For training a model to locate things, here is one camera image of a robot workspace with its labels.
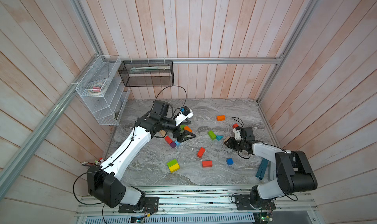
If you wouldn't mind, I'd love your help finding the orange block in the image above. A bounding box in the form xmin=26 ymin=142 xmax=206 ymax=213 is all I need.
xmin=217 ymin=115 xmax=226 ymax=121
xmin=184 ymin=126 xmax=192 ymax=133

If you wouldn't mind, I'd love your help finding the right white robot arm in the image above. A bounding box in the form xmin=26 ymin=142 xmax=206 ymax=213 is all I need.
xmin=224 ymin=126 xmax=318 ymax=208

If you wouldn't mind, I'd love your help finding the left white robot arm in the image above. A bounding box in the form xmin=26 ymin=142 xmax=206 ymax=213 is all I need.
xmin=86 ymin=100 xmax=196 ymax=208

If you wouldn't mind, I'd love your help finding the blue cube block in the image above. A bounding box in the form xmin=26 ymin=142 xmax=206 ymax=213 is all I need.
xmin=226 ymin=158 xmax=234 ymax=166

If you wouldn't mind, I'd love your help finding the front yellow block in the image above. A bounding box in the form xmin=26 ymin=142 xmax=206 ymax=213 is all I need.
xmin=169 ymin=163 xmax=180 ymax=173

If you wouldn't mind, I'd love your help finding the teal stapler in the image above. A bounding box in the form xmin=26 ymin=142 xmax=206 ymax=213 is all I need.
xmin=256 ymin=158 xmax=269 ymax=180

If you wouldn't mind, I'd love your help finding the grey stapler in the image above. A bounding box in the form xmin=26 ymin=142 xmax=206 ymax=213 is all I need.
xmin=268 ymin=170 xmax=276 ymax=181

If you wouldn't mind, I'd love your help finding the red pen holder cup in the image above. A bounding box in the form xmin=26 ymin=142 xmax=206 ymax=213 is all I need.
xmin=81 ymin=158 xmax=105 ymax=168

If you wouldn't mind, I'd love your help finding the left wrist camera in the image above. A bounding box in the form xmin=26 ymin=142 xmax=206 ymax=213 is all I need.
xmin=174 ymin=106 xmax=193 ymax=126

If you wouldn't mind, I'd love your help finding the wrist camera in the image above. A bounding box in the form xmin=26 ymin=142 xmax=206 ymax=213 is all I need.
xmin=233 ymin=127 xmax=242 ymax=140
xmin=174 ymin=106 xmax=193 ymax=126

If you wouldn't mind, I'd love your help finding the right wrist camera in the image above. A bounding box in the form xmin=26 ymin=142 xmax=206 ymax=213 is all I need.
xmin=233 ymin=127 xmax=242 ymax=140

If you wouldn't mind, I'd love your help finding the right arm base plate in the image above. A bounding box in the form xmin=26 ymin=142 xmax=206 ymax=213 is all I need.
xmin=232 ymin=194 xmax=276 ymax=211

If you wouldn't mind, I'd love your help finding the black wire mesh basket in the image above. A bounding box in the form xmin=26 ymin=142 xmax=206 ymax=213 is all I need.
xmin=118 ymin=61 xmax=174 ymax=87

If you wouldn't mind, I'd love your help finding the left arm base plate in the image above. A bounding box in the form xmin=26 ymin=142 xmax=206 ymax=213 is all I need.
xmin=118 ymin=197 xmax=159 ymax=214

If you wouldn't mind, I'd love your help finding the white wire mesh shelf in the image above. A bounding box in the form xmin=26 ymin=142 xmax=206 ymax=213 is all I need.
xmin=76 ymin=55 xmax=130 ymax=126

